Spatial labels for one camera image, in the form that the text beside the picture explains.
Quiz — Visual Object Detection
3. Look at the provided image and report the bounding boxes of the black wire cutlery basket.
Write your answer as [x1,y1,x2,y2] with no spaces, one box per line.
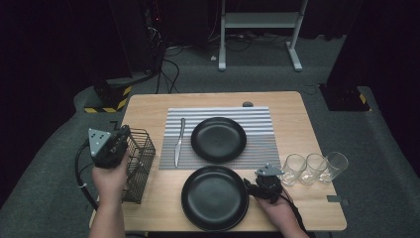
[121,127,157,205]

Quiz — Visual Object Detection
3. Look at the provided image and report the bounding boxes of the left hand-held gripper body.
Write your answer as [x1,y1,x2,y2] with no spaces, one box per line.
[87,125,132,170]

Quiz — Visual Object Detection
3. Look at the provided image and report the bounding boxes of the black yellow striped base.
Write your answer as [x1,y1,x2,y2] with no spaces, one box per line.
[318,83,372,112]
[83,78,133,114]

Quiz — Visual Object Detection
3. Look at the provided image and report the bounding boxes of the grey white striped placemat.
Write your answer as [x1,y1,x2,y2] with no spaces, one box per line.
[158,106,282,172]

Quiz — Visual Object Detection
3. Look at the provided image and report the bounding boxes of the right hand-held gripper cable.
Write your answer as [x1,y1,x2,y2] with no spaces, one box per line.
[279,189,309,232]

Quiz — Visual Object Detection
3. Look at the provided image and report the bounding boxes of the white metal stand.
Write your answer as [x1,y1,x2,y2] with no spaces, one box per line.
[218,0,310,72]

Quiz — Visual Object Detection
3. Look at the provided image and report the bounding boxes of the person's left hand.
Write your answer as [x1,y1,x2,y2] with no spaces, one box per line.
[91,150,131,208]

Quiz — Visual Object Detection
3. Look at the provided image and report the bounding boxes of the dark equipment rack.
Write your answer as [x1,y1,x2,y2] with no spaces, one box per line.
[108,0,167,78]

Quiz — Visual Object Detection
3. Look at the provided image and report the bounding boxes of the black plate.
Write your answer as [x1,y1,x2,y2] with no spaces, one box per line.
[180,165,250,230]
[183,204,251,233]
[190,116,248,165]

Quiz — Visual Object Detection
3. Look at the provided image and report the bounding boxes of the left hand-held gripper cable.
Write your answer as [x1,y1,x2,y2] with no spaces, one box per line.
[74,140,100,211]

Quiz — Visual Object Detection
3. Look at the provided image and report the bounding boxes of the clear drinking glass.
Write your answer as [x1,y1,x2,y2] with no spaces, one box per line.
[318,151,350,184]
[299,152,328,186]
[281,153,308,186]

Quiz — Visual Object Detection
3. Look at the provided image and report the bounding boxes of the hand-held gripper cable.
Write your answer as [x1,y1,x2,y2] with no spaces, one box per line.
[279,189,309,232]
[74,140,100,211]

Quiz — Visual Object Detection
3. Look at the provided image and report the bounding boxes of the silver knife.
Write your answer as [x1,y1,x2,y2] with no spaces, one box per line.
[173,117,186,169]

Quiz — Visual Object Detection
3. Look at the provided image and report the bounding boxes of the person's right hand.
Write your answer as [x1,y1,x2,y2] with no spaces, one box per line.
[257,193,299,230]

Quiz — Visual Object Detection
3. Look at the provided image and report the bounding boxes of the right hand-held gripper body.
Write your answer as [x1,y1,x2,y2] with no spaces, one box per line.
[253,162,286,203]

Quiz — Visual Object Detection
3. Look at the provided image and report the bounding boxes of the black floor cables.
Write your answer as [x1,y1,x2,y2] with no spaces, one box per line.
[155,46,181,95]

